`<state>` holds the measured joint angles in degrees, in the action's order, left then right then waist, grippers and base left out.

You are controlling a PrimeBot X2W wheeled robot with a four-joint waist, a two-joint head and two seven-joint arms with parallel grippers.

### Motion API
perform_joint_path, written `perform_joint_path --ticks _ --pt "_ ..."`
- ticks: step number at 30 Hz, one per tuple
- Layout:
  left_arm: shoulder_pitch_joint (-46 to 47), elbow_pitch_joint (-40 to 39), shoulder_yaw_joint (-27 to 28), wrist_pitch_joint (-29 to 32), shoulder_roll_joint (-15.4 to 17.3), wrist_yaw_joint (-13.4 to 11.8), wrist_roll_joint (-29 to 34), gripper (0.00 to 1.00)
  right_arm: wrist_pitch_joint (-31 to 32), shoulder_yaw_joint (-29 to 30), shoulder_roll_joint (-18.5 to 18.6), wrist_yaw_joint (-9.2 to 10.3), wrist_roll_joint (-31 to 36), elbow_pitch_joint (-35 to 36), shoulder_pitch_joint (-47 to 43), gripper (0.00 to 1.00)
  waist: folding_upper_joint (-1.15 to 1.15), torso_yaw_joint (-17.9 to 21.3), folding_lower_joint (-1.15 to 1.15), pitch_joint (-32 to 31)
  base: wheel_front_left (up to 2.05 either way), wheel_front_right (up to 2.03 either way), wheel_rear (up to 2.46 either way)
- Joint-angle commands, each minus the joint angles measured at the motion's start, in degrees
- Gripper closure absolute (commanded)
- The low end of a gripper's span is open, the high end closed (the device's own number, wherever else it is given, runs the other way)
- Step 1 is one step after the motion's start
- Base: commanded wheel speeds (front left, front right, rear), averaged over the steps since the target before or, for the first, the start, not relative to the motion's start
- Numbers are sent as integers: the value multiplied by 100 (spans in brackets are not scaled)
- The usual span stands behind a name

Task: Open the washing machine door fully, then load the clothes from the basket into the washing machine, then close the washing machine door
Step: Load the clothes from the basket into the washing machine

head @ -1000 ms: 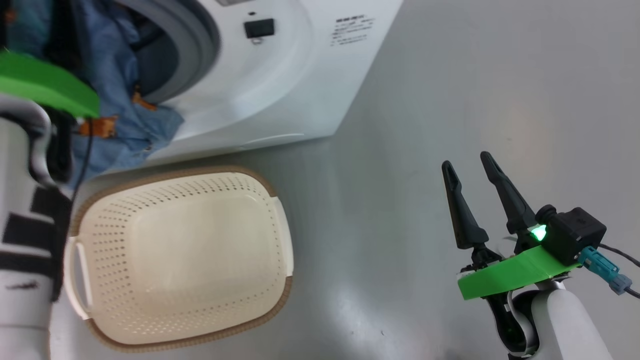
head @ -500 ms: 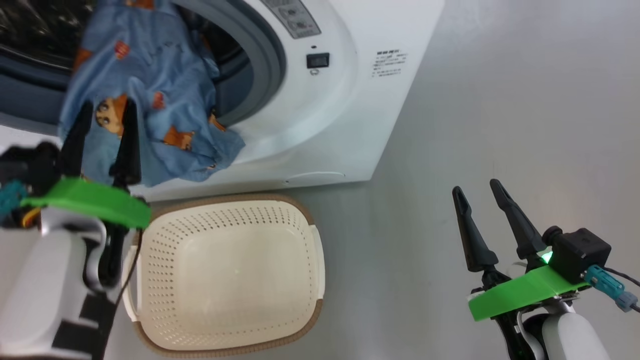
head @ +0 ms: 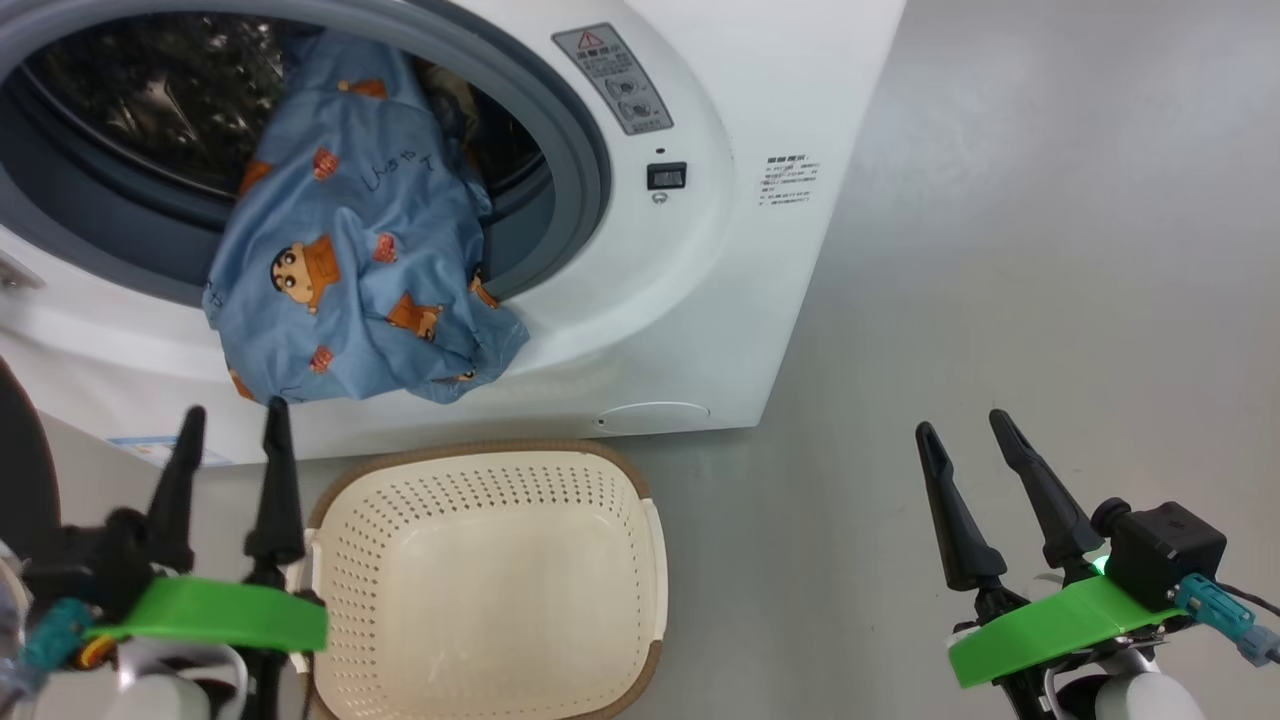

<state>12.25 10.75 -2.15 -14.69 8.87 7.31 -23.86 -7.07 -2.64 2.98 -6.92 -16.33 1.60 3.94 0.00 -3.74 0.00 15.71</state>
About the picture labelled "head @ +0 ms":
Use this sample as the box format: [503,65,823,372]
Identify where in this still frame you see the grey warning label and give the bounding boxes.
[552,22,674,136]

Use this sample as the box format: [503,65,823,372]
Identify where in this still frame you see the teal connector cable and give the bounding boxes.
[0,598,96,701]
[1175,573,1280,668]

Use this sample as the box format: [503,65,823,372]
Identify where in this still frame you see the grey rubber door gasket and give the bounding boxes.
[0,0,613,309]

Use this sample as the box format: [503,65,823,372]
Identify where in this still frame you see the left teal connector cable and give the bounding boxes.
[0,598,96,701]

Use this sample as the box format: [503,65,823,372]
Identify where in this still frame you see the right teal connector cable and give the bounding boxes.
[1175,573,1280,668]

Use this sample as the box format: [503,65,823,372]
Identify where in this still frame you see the white front-load washing machine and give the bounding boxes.
[0,0,908,466]

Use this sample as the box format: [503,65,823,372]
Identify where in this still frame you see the steel washing machine drum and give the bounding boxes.
[20,15,556,201]

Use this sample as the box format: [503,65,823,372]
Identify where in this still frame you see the round white filter cover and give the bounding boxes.
[597,401,711,436]

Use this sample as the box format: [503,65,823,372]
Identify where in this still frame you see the blue cartoon print garment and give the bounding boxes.
[202,30,531,404]

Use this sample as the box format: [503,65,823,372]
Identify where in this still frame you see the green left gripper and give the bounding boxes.
[85,396,329,653]

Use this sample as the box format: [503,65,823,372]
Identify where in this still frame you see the blue energy label sticker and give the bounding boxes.
[105,435,236,469]

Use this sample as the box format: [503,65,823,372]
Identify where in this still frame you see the cream perforated laundry basket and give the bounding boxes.
[300,440,669,720]

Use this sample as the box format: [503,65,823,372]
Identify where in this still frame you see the black glass washing machine door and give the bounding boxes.
[0,355,61,561]

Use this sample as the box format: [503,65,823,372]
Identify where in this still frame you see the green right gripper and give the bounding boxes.
[915,408,1189,689]

